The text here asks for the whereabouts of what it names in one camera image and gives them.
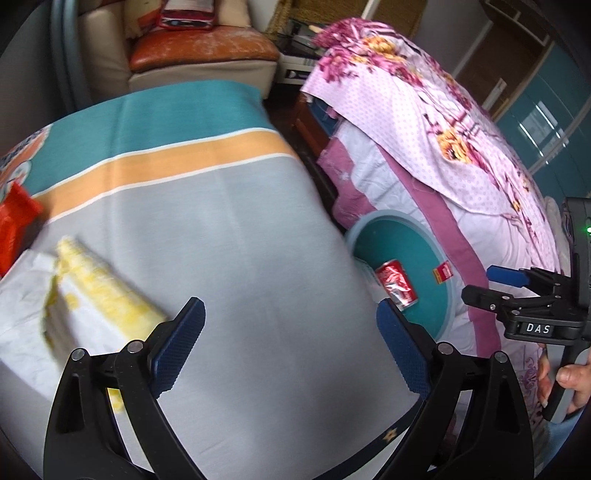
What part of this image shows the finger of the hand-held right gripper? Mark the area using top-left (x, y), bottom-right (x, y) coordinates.
top-left (462, 285), bottom-right (556, 320)
top-left (486, 265), bottom-right (573, 299)

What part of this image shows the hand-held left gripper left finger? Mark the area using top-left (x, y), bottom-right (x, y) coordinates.
top-left (44, 298), bottom-right (206, 480)

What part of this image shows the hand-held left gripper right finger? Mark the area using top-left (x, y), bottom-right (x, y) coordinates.
top-left (375, 298), bottom-right (541, 480)

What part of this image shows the red soda can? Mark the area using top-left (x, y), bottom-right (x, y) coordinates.
top-left (375, 260), bottom-right (420, 312)

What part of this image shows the teal plastic bin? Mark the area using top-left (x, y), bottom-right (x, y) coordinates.
top-left (344, 210), bottom-right (455, 342)

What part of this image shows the person's right hand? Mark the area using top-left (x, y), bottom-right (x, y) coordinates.
top-left (537, 346), bottom-right (591, 416)

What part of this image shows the pink white quilt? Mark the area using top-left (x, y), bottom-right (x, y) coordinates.
top-left (316, 124), bottom-right (568, 462)

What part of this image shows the teal grey printed tablecloth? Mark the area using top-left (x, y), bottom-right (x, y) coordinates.
top-left (0, 79), bottom-right (432, 480)

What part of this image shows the teal glass cabinet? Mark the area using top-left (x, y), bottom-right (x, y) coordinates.
top-left (489, 46), bottom-right (591, 174)

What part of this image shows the white yellow cloth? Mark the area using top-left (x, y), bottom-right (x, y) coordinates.
top-left (0, 249), bottom-right (153, 407)

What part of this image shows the orange snack bag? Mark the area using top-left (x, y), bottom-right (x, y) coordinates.
top-left (0, 181), bottom-right (44, 278)

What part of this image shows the floral pink bed sheet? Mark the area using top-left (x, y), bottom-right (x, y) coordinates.
top-left (300, 17), bottom-right (561, 278)

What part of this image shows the brown wooden wardrobe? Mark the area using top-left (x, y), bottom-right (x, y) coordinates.
top-left (443, 0), bottom-right (555, 112)

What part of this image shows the beige leather sofa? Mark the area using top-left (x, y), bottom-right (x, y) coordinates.
top-left (76, 0), bottom-right (280, 100)

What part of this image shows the white box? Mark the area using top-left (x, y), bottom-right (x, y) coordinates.
top-left (279, 53), bottom-right (319, 84)

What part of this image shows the orange leather seat cushion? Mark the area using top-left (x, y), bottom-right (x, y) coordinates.
top-left (129, 25), bottom-right (280, 72)

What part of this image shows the red patterned pillow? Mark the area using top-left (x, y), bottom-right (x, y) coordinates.
top-left (157, 0), bottom-right (218, 31)

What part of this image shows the wooden bed frame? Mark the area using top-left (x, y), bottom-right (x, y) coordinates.
top-left (293, 92), bottom-right (342, 153)

